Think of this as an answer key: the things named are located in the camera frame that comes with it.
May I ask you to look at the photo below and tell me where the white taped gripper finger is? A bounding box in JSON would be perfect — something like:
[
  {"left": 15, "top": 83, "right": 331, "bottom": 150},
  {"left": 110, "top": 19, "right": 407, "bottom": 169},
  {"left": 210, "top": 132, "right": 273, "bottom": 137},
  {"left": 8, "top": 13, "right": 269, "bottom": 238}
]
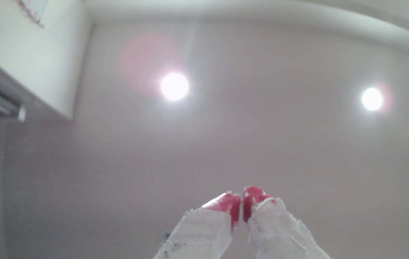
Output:
[
  {"left": 243, "top": 186, "right": 331, "bottom": 259},
  {"left": 153, "top": 193, "right": 241, "bottom": 259}
]

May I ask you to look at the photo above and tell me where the round ceiling light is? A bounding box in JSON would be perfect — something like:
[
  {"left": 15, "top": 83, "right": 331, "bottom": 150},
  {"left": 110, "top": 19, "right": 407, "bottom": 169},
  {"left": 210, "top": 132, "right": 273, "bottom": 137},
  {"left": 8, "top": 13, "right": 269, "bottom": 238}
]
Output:
[
  {"left": 160, "top": 72, "right": 189, "bottom": 101},
  {"left": 361, "top": 87, "right": 384, "bottom": 111}
]

